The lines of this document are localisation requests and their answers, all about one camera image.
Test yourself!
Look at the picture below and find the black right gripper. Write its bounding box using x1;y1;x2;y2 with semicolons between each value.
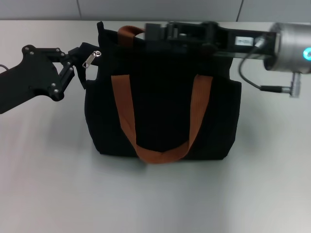
145;21;277;58

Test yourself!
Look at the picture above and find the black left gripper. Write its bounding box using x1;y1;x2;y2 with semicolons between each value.
0;45;80;115

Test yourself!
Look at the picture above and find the silver zipper pull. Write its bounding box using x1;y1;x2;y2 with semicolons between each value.
82;50;102;70

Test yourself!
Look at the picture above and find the black food bag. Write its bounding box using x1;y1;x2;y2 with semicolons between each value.
79;21;242;165

